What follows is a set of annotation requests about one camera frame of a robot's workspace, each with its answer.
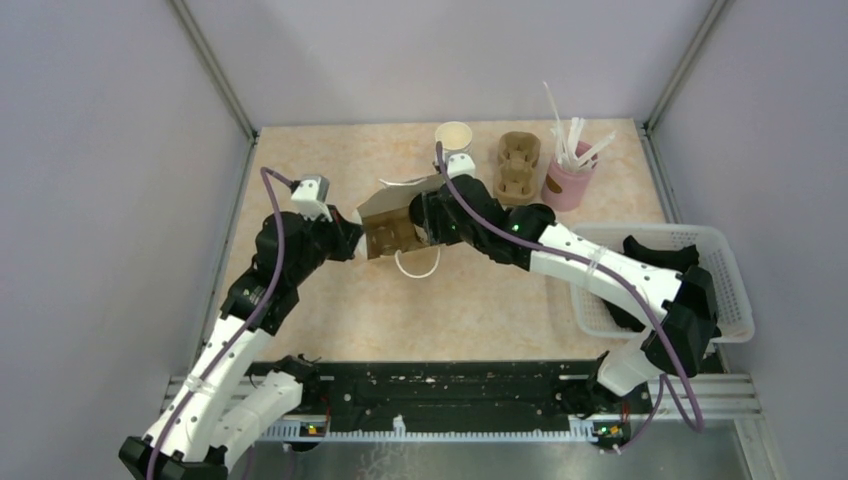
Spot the brown cardboard cup carrier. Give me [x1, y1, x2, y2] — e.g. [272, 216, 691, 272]
[365, 222, 426, 260]
[494, 131, 541, 206]

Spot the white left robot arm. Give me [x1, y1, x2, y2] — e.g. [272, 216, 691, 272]
[119, 169, 363, 479]

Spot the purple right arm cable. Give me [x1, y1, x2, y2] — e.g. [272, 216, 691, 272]
[433, 140, 706, 455]

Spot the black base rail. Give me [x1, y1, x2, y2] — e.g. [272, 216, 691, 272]
[262, 360, 651, 449]

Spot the brown paper bag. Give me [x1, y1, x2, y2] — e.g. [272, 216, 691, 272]
[353, 175, 444, 280]

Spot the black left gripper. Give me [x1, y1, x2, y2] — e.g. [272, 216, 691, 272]
[289, 203, 365, 284]

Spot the stack of white paper cups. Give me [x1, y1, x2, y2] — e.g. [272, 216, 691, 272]
[434, 121, 473, 160]

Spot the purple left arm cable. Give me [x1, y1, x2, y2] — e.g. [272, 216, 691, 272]
[145, 165, 296, 480]

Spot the pink straw holder cup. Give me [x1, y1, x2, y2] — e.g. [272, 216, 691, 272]
[540, 155, 596, 212]

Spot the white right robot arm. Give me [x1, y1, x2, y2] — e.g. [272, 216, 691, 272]
[411, 154, 717, 412]

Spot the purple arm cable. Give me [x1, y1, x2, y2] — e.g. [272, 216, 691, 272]
[145, 165, 296, 480]
[433, 140, 706, 455]

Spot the white plastic basket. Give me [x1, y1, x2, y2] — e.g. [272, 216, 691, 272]
[571, 223, 755, 343]

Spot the black cloth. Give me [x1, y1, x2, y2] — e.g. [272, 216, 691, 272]
[603, 235, 700, 333]

